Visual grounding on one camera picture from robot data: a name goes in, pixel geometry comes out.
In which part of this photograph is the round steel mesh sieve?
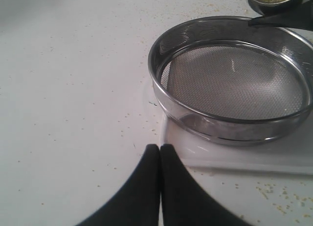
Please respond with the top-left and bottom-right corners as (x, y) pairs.
(148, 16), (313, 145)

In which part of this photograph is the stainless steel cup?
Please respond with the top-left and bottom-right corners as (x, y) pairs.
(247, 0), (303, 15)

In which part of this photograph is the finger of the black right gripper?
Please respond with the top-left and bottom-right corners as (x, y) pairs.
(248, 2), (313, 30)

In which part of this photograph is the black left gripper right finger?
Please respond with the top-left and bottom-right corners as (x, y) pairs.
(160, 144), (249, 226)

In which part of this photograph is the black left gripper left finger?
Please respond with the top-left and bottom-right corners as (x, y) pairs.
(79, 144), (160, 226)

